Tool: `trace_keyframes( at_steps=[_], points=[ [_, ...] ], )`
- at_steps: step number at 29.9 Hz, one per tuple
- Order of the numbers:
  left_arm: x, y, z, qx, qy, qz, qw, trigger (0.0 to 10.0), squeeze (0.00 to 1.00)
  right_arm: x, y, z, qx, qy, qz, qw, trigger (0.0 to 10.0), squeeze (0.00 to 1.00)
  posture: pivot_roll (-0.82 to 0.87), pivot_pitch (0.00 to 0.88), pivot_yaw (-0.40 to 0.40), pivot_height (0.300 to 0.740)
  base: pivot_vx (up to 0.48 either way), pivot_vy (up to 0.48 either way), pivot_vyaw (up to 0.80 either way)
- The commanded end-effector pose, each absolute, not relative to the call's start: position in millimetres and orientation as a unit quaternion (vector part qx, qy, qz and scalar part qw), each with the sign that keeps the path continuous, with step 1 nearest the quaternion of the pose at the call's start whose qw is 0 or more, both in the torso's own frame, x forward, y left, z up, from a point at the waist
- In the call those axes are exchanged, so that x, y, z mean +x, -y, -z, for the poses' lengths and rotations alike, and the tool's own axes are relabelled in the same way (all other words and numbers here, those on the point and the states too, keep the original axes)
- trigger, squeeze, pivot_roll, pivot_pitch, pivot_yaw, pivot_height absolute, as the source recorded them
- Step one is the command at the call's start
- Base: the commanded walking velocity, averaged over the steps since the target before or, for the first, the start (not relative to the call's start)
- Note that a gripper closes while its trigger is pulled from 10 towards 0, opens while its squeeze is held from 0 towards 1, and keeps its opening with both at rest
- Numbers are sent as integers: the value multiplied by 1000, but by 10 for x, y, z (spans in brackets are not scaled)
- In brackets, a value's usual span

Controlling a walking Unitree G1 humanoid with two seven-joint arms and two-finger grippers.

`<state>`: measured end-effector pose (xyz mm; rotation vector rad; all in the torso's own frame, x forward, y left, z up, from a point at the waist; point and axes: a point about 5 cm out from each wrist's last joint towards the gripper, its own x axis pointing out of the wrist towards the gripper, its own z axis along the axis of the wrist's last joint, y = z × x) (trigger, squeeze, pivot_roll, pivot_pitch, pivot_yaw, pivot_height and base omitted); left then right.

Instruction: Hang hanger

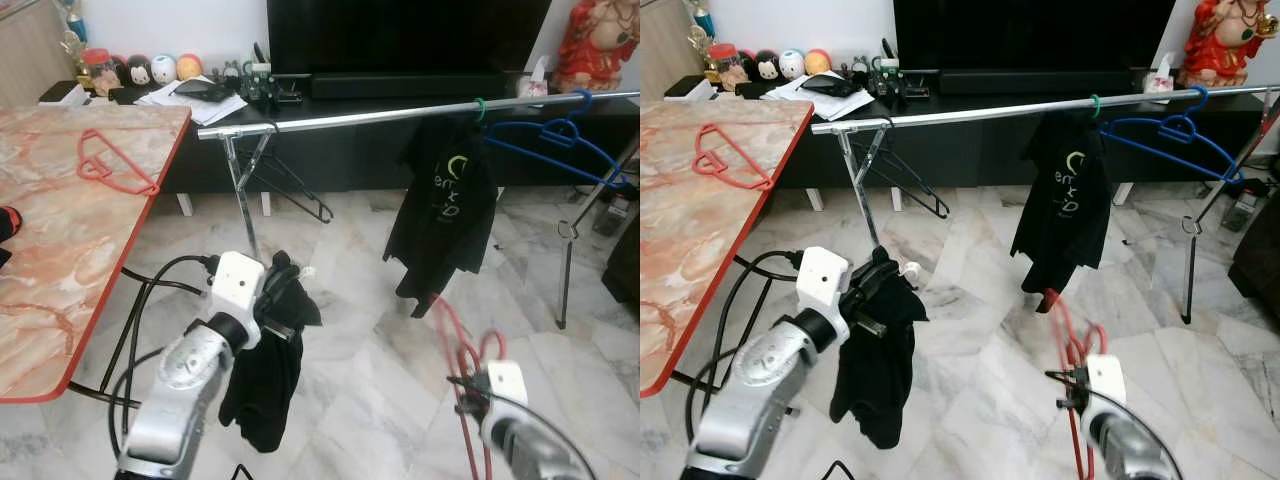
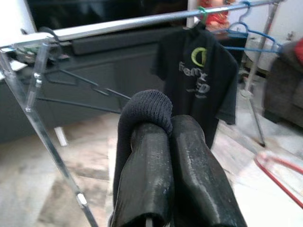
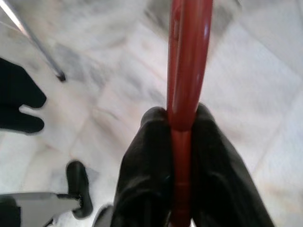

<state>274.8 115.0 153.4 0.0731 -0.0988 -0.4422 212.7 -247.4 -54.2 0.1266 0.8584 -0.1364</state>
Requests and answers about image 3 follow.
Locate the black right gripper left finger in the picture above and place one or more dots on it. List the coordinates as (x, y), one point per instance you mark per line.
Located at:
(144, 165)

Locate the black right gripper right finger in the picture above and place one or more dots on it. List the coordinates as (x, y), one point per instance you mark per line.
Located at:
(222, 170)

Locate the red plastic hanger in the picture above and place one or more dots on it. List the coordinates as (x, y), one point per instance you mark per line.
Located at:
(187, 71)

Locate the robot right leg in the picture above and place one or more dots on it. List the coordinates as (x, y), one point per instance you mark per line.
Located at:
(104, 217)

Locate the robot leg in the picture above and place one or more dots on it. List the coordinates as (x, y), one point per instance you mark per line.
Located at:
(104, 217)
(78, 189)

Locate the robot left leg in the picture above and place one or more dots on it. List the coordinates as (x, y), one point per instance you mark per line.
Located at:
(78, 189)

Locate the black shirt green logo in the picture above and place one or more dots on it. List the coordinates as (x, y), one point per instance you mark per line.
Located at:
(19, 99)

